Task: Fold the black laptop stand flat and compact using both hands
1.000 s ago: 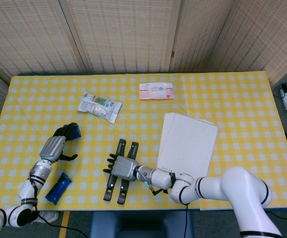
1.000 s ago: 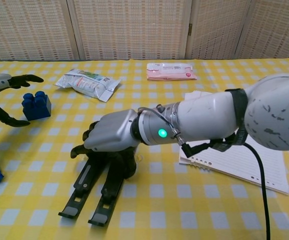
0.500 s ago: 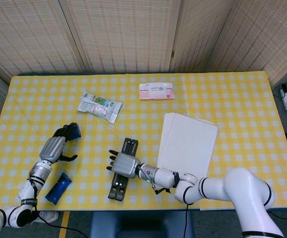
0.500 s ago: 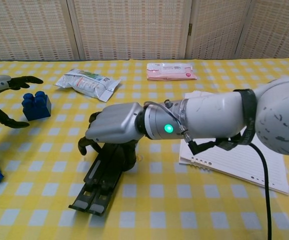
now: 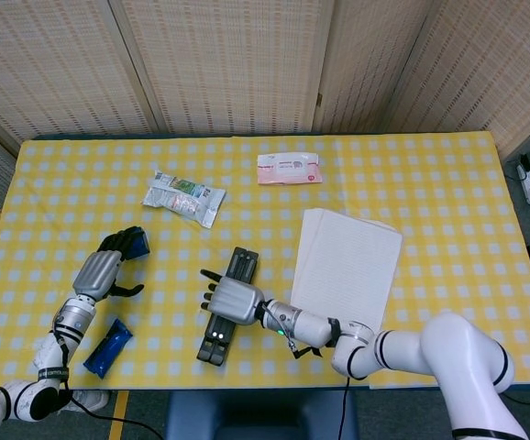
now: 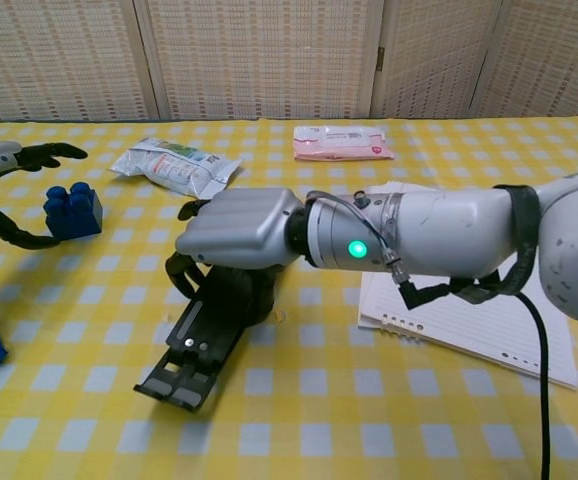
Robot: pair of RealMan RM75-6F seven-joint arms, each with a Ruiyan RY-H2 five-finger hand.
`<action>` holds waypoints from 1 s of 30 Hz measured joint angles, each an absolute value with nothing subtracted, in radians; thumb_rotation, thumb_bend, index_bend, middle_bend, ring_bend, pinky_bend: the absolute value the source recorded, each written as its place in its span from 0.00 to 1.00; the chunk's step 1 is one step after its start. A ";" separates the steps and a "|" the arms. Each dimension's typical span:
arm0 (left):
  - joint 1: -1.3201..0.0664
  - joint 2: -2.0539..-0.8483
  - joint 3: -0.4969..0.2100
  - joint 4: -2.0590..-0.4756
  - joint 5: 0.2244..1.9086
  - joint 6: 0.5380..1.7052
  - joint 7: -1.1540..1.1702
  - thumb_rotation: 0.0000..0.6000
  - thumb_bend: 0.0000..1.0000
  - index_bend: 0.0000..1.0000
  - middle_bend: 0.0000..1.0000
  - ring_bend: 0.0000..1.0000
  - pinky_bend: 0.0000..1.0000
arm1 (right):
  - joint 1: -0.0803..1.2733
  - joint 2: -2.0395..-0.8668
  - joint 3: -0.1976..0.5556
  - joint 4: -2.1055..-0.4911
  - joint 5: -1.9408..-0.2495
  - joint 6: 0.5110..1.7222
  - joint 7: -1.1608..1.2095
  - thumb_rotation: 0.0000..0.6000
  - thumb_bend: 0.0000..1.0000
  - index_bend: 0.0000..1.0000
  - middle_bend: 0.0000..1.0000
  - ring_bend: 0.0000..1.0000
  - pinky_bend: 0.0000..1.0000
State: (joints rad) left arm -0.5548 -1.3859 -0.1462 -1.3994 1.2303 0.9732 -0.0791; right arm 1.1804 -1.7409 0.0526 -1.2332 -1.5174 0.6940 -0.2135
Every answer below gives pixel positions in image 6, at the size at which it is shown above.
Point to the yellow white checkered tablecloth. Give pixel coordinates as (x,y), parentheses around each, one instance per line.
(319,440)

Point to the black grey right robot hand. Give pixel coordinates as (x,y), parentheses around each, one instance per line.
(244,230)

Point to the stack of lined paper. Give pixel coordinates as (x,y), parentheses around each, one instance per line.
(469,325)

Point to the white printed snack packet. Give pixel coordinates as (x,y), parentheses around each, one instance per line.
(174,167)

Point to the blue toy building block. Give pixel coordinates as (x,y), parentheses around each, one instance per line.
(76,215)

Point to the black folding laptop stand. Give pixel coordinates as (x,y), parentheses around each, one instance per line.
(204,340)

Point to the pink wet wipes pack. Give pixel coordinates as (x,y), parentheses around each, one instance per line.
(339,142)

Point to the beige woven folding screen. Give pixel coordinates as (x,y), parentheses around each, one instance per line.
(269,60)

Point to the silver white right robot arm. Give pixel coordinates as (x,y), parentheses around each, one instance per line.
(444,230)

